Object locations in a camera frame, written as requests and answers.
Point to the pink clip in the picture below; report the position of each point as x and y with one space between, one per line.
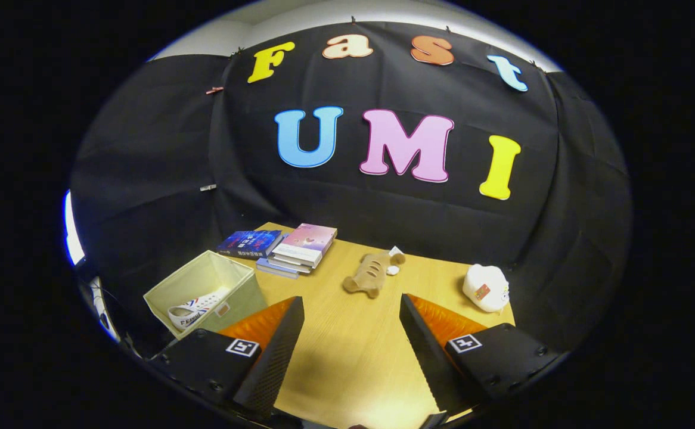
214 90

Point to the dark blue book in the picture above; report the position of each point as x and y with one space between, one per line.
249 243

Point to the pink cover book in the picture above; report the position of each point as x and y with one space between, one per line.
312 237

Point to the white plush toy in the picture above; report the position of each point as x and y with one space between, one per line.
486 289

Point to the beige fabric storage box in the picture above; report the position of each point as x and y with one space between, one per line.
204 274

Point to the computer monitor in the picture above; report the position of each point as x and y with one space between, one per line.
73 229

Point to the white striped shoe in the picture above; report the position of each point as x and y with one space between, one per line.
195 311

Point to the brown plush toy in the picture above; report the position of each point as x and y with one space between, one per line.
371 274

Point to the white book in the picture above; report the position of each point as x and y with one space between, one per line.
291 264

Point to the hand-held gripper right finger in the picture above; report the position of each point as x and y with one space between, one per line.
428 351

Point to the pale blue book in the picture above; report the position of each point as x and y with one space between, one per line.
276 269

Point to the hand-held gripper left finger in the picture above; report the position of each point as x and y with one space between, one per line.
270 357

